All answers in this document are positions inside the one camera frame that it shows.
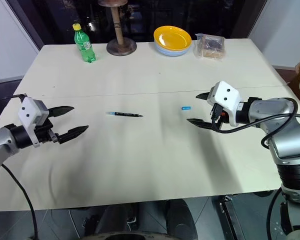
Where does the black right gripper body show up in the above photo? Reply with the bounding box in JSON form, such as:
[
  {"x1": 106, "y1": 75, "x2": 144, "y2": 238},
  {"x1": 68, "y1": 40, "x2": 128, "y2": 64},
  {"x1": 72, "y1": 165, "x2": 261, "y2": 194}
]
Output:
[{"x1": 209, "y1": 102, "x2": 229, "y2": 131}]

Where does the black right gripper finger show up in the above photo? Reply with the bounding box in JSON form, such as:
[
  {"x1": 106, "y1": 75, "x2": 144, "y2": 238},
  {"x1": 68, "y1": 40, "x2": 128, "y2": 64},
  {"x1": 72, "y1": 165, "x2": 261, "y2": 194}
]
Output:
[
  {"x1": 186, "y1": 118, "x2": 216, "y2": 131},
  {"x1": 195, "y1": 91, "x2": 212, "y2": 102}
]

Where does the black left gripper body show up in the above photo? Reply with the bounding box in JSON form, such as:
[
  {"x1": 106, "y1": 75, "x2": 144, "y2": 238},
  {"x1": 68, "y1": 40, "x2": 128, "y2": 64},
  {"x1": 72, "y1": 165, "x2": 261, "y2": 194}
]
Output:
[{"x1": 33, "y1": 117, "x2": 60, "y2": 145}]

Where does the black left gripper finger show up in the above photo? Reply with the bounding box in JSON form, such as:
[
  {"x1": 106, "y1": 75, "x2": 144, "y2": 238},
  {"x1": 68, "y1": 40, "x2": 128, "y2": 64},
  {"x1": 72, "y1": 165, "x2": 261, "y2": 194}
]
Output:
[
  {"x1": 56, "y1": 125, "x2": 89, "y2": 145},
  {"x1": 48, "y1": 105, "x2": 75, "y2": 119}
]

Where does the black uncapped pen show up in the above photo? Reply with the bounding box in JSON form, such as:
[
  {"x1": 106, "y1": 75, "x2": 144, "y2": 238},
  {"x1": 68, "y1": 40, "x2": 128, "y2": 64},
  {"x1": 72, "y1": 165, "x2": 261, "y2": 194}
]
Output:
[{"x1": 105, "y1": 111, "x2": 144, "y2": 119}]

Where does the clear plastic bag with contents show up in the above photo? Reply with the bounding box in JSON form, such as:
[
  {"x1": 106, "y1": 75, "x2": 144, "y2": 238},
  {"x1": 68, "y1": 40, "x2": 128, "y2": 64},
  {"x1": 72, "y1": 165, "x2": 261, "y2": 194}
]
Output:
[{"x1": 192, "y1": 33, "x2": 227, "y2": 60}]

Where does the light blue bowl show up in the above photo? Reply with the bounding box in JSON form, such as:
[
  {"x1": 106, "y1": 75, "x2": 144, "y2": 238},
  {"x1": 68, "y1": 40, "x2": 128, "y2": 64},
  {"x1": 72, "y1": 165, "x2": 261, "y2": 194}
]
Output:
[{"x1": 153, "y1": 39, "x2": 193, "y2": 58}]

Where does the yellow bowl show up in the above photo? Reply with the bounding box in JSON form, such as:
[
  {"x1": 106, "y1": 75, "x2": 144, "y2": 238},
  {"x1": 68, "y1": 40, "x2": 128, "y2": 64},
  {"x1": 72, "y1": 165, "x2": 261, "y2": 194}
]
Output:
[{"x1": 153, "y1": 25, "x2": 193, "y2": 50}]

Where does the green plastic soda bottle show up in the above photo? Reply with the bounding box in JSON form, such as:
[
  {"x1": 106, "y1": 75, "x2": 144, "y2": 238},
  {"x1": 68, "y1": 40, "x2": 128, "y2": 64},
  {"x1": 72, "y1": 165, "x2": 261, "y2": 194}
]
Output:
[{"x1": 72, "y1": 22, "x2": 97, "y2": 64}]

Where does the brown wooden stand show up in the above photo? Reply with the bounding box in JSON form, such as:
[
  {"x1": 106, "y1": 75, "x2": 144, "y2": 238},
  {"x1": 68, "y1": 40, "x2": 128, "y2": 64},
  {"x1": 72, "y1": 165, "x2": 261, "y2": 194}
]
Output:
[{"x1": 97, "y1": 0, "x2": 138, "y2": 57}]

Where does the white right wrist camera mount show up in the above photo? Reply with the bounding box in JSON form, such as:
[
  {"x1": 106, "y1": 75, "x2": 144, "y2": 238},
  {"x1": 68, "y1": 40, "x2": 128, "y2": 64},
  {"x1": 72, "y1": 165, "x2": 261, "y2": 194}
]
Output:
[{"x1": 206, "y1": 80, "x2": 242, "y2": 127}]

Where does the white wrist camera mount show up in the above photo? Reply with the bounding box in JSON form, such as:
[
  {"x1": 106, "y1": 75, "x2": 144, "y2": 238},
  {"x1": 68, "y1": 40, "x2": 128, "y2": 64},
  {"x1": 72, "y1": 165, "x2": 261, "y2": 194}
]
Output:
[
  {"x1": 206, "y1": 80, "x2": 242, "y2": 127},
  {"x1": 17, "y1": 96, "x2": 50, "y2": 148}
]

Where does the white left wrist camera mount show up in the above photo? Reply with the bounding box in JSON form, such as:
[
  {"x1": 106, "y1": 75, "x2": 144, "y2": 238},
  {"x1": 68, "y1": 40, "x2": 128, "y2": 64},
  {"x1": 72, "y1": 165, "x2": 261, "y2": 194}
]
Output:
[{"x1": 17, "y1": 96, "x2": 50, "y2": 148}]

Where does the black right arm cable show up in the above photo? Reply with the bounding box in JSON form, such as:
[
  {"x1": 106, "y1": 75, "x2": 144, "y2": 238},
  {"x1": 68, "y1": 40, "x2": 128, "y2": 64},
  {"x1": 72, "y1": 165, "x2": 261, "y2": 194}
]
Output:
[{"x1": 213, "y1": 97, "x2": 300, "y2": 149}]

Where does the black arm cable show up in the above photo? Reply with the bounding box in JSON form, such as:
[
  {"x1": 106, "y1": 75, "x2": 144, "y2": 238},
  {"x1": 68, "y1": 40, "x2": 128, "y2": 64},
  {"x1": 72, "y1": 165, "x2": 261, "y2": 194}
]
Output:
[
  {"x1": 213, "y1": 97, "x2": 300, "y2": 149},
  {"x1": 0, "y1": 93, "x2": 39, "y2": 240}
]

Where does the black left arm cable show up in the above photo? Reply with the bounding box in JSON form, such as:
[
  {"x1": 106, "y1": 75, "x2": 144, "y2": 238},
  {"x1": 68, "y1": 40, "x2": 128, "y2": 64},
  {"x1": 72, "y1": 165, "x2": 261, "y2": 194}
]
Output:
[{"x1": 0, "y1": 93, "x2": 39, "y2": 240}]

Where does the black metal frame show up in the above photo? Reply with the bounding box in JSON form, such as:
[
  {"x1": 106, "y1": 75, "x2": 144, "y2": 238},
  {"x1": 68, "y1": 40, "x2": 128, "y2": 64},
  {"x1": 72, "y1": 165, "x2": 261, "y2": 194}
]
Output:
[{"x1": 216, "y1": 195, "x2": 250, "y2": 240}]

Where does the thick black cable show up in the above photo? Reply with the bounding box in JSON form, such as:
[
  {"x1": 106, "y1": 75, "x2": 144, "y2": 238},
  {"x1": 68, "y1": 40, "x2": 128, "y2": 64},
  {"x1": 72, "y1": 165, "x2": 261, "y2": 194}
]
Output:
[{"x1": 265, "y1": 186, "x2": 284, "y2": 240}]

